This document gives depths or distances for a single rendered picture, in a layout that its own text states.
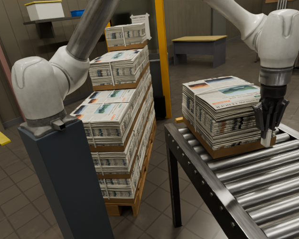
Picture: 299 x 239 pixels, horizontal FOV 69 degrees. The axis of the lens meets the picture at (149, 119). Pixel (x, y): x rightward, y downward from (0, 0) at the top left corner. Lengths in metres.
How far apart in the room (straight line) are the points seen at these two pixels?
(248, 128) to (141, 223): 1.13
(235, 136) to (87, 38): 0.73
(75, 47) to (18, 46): 3.11
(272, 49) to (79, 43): 0.71
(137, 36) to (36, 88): 1.59
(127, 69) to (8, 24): 2.59
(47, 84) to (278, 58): 0.78
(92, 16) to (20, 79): 0.36
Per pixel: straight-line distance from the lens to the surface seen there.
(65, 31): 4.41
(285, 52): 0.75
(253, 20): 0.88
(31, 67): 0.91
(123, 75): 1.83
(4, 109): 4.10
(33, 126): 0.97
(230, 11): 0.85
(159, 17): 2.83
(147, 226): 1.76
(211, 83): 1.14
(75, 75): 1.03
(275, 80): 0.77
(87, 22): 0.97
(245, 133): 0.98
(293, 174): 1.00
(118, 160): 1.48
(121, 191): 1.67
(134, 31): 2.34
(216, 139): 0.92
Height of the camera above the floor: 1.38
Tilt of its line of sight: 26 degrees down
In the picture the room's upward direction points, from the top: 7 degrees counter-clockwise
